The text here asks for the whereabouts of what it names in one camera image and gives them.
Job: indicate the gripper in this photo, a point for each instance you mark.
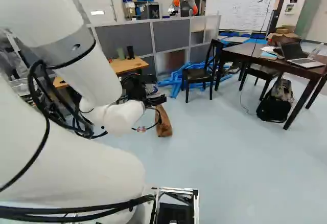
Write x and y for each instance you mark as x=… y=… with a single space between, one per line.
x=156 y=100

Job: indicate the brown paper bag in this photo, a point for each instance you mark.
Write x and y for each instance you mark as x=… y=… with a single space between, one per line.
x=164 y=125

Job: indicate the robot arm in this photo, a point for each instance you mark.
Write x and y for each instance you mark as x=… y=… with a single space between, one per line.
x=51 y=162

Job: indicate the pile of blue foam tubes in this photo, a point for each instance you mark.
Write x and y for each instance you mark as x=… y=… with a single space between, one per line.
x=176 y=79

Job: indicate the light wooden desk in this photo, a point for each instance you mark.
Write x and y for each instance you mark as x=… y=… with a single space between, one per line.
x=127 y=64

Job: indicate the black wooden chair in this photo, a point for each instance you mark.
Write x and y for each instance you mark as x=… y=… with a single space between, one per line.
x=196 y=74
x=263 y=71

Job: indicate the black cup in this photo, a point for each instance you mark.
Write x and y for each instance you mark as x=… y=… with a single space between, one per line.
x=130 y=52

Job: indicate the green cup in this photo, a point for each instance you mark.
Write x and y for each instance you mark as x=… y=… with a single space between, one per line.
x=120 y=53

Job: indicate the grey office partition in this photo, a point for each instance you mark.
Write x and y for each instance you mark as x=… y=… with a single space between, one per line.
x=138 y=36

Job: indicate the grey robot with orange joints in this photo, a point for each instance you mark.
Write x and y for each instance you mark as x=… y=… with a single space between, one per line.
x=187 y=0

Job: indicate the dark wooden table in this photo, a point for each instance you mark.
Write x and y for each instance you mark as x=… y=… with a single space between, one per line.
x=255 y=52

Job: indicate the black backpack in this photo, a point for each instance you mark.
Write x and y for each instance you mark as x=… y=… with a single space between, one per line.
x=273 y=106

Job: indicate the stack of papers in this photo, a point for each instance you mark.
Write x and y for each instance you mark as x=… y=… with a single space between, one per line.
x=268 y=52

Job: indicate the whiteboard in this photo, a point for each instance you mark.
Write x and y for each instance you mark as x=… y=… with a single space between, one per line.
x=240 y=11

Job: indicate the cardboard box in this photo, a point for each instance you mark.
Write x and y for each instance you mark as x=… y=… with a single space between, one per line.
x=281 y=36

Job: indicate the open grey laptop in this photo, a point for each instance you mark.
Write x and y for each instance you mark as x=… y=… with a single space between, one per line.
x=299 y=57

